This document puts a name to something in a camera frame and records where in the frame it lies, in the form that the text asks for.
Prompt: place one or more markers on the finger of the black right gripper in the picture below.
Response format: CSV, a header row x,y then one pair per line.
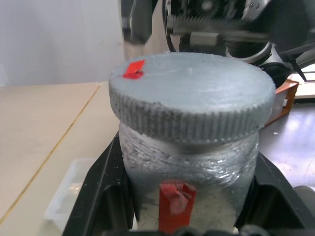
x,y
290,22

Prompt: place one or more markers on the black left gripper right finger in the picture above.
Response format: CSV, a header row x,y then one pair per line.
x,y
275,204

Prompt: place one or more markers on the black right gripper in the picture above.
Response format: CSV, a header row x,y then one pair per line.
x,y
209,14

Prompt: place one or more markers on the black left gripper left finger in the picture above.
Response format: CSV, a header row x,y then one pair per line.
x,y
98,191

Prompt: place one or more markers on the grey jar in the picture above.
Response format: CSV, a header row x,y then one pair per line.
x,y
197,167

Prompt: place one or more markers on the grey ribbed jar lid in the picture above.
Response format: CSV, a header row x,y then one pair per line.
x,y
194,93

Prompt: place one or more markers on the clear plastic box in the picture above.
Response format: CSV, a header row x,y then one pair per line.
x,y
65,194

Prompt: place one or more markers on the orange and clear box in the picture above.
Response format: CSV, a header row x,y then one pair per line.
x,y
285,98

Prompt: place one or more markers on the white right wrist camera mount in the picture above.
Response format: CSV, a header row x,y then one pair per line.
x,y
276,57

